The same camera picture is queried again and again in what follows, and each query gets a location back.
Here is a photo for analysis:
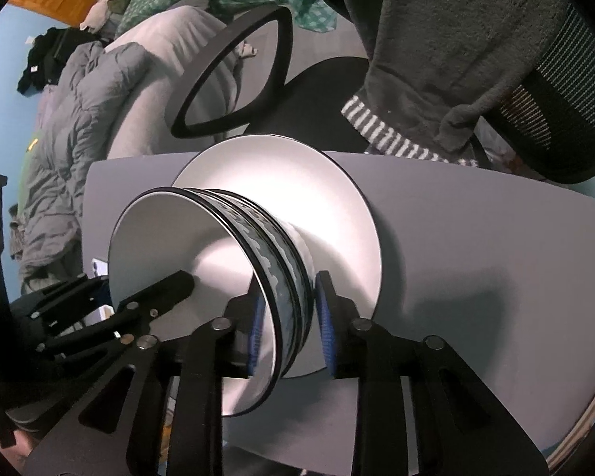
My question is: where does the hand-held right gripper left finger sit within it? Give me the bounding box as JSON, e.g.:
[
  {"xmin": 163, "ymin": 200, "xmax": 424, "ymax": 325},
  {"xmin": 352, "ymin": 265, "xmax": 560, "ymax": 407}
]
[{"xmin": 24, "ymin": 292, "xmax": 267, "ymax": 476}]

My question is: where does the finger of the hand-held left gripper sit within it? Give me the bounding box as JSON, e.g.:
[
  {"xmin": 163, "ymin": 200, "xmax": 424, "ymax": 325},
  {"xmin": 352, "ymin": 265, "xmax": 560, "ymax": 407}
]
[
  {"xmin": 10, "ymin": 275, "xmax": 108, "ymax": 329},
  {"xmin": 38, "ymin": 270, "xmax": 196, "ymax": 354}
]

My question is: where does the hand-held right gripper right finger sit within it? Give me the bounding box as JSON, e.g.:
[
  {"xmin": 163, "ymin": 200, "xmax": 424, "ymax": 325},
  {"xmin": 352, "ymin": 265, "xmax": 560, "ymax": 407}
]
[{"xmin": 315, "ymin": 271, "xmax": 549, "ymax": 476}]

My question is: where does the white plate with dark rim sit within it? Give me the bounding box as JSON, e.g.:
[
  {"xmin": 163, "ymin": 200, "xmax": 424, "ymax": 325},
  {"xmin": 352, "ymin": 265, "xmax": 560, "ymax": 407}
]
[{"xmin": 170, "ymin": 133, "xmax": 382, "ymax": 378}]

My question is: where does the person's left hand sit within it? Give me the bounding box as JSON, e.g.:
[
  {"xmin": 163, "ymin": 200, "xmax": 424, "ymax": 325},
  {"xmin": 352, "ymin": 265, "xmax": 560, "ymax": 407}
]
[{"xmin": 7, "ymin": 429, "xmax": 33, "ymax": 465}]

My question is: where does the grey puffy duvet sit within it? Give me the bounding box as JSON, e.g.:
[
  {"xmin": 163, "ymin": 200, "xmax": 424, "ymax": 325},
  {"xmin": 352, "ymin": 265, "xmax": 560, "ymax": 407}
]
[{"xmin": 10, "ymin": 40, "xmax": 155, "ymax": 299}]

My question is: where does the light grey bed sheet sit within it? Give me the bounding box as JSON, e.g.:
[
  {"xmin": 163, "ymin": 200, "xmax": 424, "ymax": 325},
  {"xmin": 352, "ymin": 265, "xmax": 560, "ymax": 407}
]
[{"xmin": 102, "ymin": 5, "xmax": 250, "ymax": 160}]

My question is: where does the black clothes pile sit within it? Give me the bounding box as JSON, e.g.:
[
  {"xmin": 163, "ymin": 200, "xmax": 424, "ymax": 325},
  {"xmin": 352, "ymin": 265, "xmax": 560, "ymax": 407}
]
[{"xmin": 16, "ymin": 27, "xmax": 88, "ymax": 96}]

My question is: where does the pale clothes pile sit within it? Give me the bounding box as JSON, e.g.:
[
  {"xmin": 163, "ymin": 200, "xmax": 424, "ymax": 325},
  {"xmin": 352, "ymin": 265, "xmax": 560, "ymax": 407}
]
[{"xmin": 79, "ymin": 0, "xmax": 138, "ymax": 33}]

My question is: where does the black mesh office chair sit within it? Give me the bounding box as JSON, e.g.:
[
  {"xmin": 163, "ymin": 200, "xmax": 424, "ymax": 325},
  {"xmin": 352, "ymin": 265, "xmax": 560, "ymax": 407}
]
[{"xmin": 170, "ymin": 0, "xmax": 595, "ymax": 185}]

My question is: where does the dark grey fleece garment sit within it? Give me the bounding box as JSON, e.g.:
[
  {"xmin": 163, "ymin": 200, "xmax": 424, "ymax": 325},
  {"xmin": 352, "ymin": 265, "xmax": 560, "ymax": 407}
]
[{"xmin": 340, "ymin": 0, "xmax": 584, "ymax": 169}]

